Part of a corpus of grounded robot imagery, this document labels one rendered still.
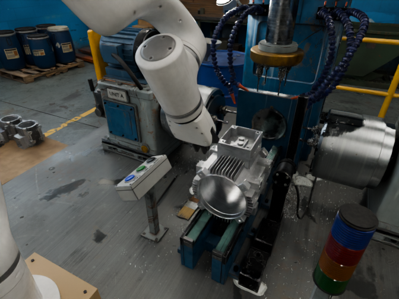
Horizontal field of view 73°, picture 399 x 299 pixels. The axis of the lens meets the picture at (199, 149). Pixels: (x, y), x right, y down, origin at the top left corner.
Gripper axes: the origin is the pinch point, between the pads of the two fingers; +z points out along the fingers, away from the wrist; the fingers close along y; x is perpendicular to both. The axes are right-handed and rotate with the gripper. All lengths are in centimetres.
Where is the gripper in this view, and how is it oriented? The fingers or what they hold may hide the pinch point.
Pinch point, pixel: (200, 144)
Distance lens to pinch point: 70.8
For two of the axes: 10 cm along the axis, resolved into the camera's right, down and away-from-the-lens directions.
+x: 4.0, -8.4, 3.7
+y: 8.9, 2.5, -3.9
